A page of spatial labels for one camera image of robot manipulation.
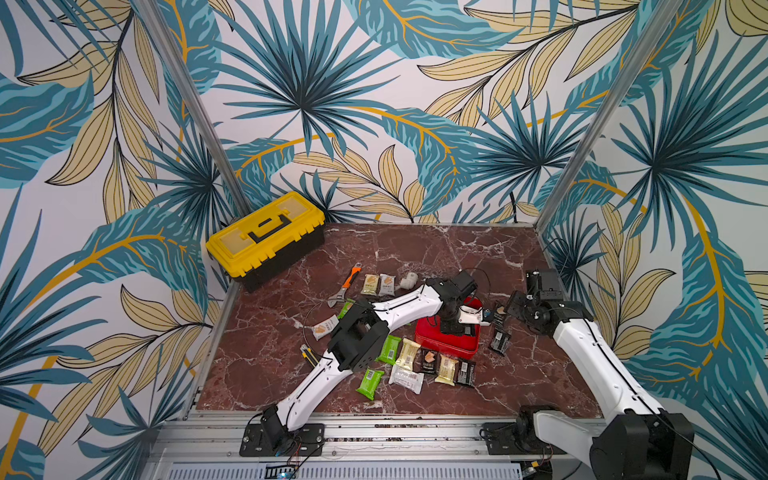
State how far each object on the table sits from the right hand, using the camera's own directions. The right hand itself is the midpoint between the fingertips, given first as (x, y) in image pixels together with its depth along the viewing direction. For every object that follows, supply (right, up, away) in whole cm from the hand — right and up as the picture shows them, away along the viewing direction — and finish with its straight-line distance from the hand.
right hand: (520, 306), depth 84 cm
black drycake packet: (-26, -16, +2) cm, 31 cm away
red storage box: (-25, -9, +6) cm, 27 cm away
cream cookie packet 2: (-31, -14, +3) cm, 35 cm away
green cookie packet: (-37, -13, +4) cm, 39 cm away
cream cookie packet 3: (-20, -18, 0) cm, 27 cm away
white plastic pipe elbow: (-30, +6, +15) cm, 34 cm away
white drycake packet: (-37, +4, +17) cm, 41 cm away
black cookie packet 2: (-3, -11, +6) cm, 13 cm away
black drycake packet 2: (-2, -6, +11) cm, 13 cm away
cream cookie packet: (-43, +5, +17) cm, 46 cm away
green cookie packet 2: (-42, -21, -2) cm, 47 cm away
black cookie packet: (-16, -19, 0) cm, 24 cm away
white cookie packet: (-31, -20, -2) cm, 37 cm away
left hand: (-16, -7, +9) cm, 20 cm away
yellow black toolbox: (-77, +17, +7) cm, 79 cm away
